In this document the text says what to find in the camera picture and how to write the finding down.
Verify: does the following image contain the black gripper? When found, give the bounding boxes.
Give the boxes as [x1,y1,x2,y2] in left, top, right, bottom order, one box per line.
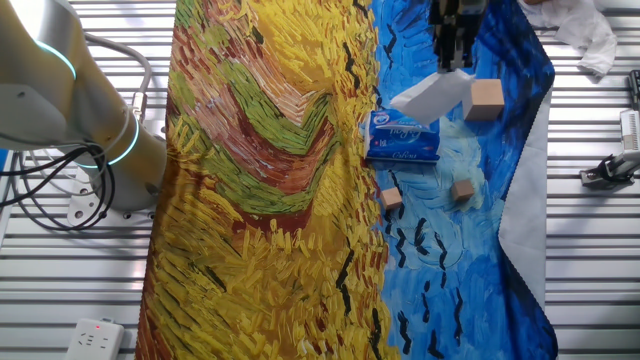
[428,0,489,74]

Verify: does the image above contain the white paper napkin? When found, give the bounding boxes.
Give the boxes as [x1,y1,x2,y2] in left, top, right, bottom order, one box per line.
[389,68,476,126]

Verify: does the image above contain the large wooden cube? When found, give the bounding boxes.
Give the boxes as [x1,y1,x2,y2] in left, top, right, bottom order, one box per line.
[462,78,506,123]

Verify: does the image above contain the blue tissue pack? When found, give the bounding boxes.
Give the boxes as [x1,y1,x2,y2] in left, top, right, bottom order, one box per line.
[364,108,442,164]

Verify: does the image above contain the crumpled white tissue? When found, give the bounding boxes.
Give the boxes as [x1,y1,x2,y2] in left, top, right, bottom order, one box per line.
[519,0,619,77]

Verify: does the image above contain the small wooden cube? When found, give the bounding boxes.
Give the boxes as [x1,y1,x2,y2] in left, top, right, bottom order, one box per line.
[452,179,476,203]
[380,187,404,211]

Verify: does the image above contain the black object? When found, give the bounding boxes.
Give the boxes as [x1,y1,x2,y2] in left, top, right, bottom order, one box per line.
[628,69,640,111]

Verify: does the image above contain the white ribbed device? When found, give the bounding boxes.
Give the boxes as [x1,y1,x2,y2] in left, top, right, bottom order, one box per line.
[618,108,640,154]

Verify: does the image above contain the Van Gogh print tablecloth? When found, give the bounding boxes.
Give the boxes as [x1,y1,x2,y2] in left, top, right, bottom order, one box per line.
[134,0,560,360]

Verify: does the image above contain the white power strip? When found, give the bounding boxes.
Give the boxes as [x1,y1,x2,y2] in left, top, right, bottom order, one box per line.
[63,317,125,360]

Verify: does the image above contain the grey metal bracket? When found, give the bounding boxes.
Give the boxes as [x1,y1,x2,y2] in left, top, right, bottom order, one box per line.
[579,152,640,190]

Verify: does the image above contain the grey hose with connector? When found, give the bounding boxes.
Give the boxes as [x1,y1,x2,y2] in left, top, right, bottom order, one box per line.
[83,32,154,124]

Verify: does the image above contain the black cable bundle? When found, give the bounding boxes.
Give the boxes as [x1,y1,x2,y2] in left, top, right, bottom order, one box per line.
[0,142,117,232]

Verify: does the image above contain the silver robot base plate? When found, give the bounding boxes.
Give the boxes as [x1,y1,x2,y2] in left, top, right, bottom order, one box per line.
[66,169,161,227]

